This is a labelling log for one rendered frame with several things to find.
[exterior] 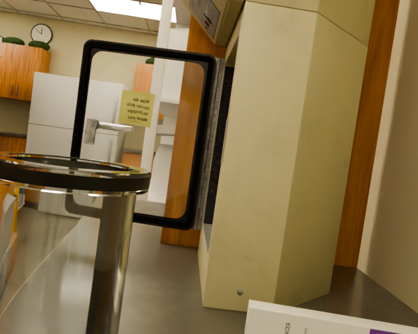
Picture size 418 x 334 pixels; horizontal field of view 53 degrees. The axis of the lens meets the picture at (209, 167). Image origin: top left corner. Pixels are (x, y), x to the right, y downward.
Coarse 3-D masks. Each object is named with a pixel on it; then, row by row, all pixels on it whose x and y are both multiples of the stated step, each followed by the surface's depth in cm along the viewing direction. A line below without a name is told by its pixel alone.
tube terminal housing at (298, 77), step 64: (256, 0) 63; (320, 0) 64; (256, 64) 64; (320, 64) 67; (256, 128) 64; (320, 128) 69; (256, 192) 65; (320, 192) 73; (256, 256) 66; (320, 256) 76
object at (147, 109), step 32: (96, 64) 96; (128, 64) 95; (160, 64) 95; (192, 64) 94; (96, 96) 96; (128, 96) 96; (160, 96) 95; (192, 96) 95; (96, 128) 96; (128, 128) 96; (160, 128) 95; (192, 128) 95; (128, 160) 96; (160, 160) 96; (160, 192) 96
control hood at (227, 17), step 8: (184, 0) 91; (216, 0) 70; (224, 0) 66; (232, 0) 64; (240, 0) 63; (224, 8) 69; (232, 8) 67; (240, 8) 67; (224, 16) 73; (232, 16) 71; (200, 24) 93; (224, 24) 77; (232, 24) 76; (216, 32) 85; (224, 32) 82; (216, 40) 90; (224, 40) 89
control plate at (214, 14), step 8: (192, 0) 84; (200, 0) 78; (208, 0) 73; (192, 8) 89; (200, 8) 82; (208, 8) 77; (216, 8) 73; (200, 16) 87; (208, 16) 81; (216, 16) 76; (208, 24) 86; (216, 24) 80; (208, 32) 91
